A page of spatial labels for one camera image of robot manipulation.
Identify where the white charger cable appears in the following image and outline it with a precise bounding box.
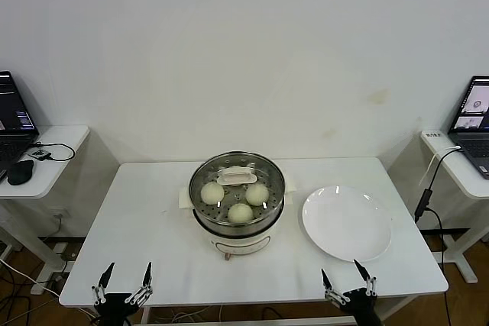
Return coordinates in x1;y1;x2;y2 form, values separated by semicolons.
418;144;462;188

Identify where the white main table frame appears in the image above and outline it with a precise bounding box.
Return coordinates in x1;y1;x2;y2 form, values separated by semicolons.
139;297;377;326

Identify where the white side table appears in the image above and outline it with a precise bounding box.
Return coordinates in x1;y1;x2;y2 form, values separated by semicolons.
419;128;489;283
0;124;91;295

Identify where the white floor cable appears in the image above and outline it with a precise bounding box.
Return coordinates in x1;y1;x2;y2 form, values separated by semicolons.
0;259;60;299

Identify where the black computer mouse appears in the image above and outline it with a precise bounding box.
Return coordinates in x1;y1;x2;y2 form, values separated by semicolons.
7;159;35;186

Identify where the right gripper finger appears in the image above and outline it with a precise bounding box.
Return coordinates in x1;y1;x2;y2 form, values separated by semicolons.
354;259;378;296
322;268;346;307

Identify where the black adapter with cable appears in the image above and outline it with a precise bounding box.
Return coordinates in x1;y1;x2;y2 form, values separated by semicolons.
414;146;463;266

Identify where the white steamed baozi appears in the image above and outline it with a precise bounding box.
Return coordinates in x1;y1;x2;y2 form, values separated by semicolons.
227;202;254;225
200;182;225;205
244;183;269;206

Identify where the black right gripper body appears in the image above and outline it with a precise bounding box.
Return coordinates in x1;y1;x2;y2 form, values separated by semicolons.
342;287;383;326

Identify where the cream electric cooker base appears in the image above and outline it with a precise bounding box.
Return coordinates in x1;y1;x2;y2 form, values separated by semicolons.
177;179;298;262

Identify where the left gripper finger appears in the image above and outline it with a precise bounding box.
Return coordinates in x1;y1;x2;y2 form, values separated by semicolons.
126;262;154;305
91;262;115;305

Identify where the floor power strip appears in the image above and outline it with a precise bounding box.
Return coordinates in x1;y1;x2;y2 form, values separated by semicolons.
55;242;77;261

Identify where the grey laptop bright screen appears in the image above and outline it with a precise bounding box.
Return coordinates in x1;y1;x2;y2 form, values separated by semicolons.
445;75;489;180

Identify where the black hub cable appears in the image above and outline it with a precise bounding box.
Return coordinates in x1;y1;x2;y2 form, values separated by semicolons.
28;141;76;162

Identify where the black laptop dark screen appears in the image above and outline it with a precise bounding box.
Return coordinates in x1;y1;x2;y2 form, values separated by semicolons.
0;70;40;174

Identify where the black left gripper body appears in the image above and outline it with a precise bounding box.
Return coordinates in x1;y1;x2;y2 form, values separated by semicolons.
94;292;134;326

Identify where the white round plate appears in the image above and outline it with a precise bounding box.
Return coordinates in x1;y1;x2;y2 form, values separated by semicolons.
301;184;393;263

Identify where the glass lid cream handle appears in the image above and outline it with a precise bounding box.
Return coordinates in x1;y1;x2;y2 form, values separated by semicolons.
189;151;286;226

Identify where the perforated steel steamer basket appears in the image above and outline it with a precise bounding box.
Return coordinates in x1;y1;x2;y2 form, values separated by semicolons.
189;150;287;237

